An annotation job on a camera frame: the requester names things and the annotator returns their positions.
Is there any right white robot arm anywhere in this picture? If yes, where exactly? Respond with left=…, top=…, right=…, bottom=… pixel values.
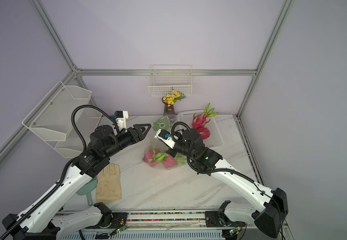
left=156, top=122, right=288, bottom=239

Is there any green scrub brush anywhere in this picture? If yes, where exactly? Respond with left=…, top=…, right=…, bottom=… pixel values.
left=76, top=177, right=98, bottom=206

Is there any green-print zip-top bag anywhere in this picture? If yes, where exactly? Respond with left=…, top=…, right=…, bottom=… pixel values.
left=152, top=114, right=178, bottom=131
left=142, top=135, right=187, bottom=171

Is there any dark purple glass vase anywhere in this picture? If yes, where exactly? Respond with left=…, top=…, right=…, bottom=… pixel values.
left=162, top=97, right=175, bottom=116

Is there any white wire wall basket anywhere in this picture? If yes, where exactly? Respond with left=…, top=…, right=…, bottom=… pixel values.
left=148, top=65, right=192, bottom=97

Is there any aluminium frame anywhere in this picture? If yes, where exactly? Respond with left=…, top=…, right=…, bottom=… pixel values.
left=0, top=0, right=295, bottom=229

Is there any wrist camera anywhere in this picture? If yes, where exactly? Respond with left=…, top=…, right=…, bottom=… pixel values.
left=154, top=129, right=176, bottom=150
left=112, top=111, right=129, bottom=130

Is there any white two-tier mesh shelf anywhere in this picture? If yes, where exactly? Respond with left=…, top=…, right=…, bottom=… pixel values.
left=22, top=82, right=92, bottom=159

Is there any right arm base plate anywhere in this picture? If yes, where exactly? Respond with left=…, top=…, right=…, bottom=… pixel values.
left=204, top=211, right=246, bottom=227

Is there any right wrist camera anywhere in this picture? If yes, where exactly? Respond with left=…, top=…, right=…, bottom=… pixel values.
left=154, top=129, right=176, bottom=150

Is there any yellow flower bouquet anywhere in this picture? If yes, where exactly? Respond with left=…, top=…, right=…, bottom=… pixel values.
left=162, top=90, right=186, bottom=107

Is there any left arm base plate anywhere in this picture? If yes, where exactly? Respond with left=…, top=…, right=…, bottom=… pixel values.
left=98, top=212, right=128, bottom=229

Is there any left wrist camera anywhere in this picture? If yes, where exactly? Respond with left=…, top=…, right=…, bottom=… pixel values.
left=112, top=111, right=129, bottom=130

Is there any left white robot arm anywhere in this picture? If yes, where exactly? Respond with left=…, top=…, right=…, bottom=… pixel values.
left=0, top=105, right=152, bottom=240

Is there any white plastic basket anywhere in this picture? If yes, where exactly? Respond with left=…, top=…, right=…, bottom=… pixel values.
left=177, top=110, right=224, bottom=149

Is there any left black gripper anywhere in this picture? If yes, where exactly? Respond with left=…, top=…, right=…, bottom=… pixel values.
left=105, top=124, right=151, bottom=160

